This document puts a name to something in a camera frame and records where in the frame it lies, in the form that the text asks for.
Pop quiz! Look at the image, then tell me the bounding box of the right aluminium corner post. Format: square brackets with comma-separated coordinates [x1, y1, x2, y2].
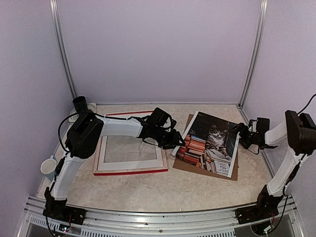
[238, 0, 269, 110]

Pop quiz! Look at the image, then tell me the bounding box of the left aluminium corner post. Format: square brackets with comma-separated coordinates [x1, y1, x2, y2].
[49, 0, 78, 99]

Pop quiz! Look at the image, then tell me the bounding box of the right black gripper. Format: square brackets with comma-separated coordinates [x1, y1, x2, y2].
[231, 122, 259, 149]

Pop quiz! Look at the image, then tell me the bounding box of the white mat board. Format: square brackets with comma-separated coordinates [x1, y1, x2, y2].
[97, 113, 164, 171]

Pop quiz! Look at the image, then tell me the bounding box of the white round plate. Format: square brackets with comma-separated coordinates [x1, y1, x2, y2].
[68, 103, 97, 123]

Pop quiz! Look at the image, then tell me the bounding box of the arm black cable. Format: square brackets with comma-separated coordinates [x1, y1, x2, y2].
[44, 111, 97, 237]
[296, 93, 316, 116]

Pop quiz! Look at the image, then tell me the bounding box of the brown backing board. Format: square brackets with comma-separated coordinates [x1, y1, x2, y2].
[172, 113, 239, 182]

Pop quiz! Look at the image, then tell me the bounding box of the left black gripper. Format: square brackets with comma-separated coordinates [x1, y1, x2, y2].
[153, 126, 186, 150]

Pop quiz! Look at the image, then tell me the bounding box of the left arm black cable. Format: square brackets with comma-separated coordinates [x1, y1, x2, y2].
[44, 111, 97, 237]

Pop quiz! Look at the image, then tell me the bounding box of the front aluminium rail base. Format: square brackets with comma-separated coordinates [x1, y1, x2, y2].
[14, 195, 306, 237]

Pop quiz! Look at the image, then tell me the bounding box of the light blue paper cup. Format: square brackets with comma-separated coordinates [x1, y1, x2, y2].
[40, 155, 58, 181]

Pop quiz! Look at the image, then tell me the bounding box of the black cup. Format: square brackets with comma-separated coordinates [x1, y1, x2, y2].
[72, 96, 88, 114]

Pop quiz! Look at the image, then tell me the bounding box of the red wooden picture frame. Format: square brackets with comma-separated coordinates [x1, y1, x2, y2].
[92, 110, 169, 177]

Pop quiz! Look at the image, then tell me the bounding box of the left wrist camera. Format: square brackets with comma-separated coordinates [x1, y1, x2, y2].
[163, 118, 177, 130]

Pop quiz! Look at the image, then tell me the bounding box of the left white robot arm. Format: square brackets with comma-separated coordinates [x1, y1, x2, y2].
[43, 108, 185, 225]

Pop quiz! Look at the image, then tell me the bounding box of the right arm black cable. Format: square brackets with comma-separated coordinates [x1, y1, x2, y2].
[296, 93, 316, 116]

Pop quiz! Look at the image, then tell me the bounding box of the cat photo print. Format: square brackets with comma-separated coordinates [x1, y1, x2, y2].
[171, 111, 240, 178]

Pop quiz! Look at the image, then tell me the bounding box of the aluminium corner post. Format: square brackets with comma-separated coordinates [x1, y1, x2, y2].
[238, 0, 269, 110]
[49, 0, 78, 99]

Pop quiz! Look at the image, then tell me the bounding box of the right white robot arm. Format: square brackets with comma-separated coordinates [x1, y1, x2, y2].
[233, 110, 316, 224]

